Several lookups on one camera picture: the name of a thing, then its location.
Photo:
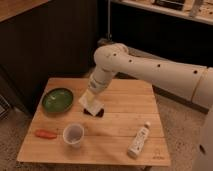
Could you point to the white plastic bottle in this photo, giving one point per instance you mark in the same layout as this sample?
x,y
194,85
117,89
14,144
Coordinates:
x,y
137,144

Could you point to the dark wooden cabinet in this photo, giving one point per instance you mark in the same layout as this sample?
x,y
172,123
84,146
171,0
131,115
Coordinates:
x,y
56,39

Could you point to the wooden table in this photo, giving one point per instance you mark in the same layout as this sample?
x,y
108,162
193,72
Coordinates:
x,y
128,104

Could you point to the orange carrot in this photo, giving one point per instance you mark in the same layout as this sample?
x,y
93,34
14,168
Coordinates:
x,y
45,134

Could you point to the white ceramic cup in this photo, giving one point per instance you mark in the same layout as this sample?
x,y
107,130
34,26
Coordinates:
x,y
73,135

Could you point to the white sponge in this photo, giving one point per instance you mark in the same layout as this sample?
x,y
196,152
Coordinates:
x,y
94,109

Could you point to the green ceramic bowl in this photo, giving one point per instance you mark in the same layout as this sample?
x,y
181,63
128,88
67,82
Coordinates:
x,y
57,100

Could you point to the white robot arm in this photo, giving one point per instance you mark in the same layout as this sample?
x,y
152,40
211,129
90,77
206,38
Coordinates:
x,y
204,160

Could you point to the wooden shelf with items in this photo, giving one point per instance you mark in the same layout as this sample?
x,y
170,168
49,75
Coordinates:
x,y
194,10

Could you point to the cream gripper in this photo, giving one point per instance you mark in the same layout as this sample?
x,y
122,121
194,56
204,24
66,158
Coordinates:
x,y
88,98

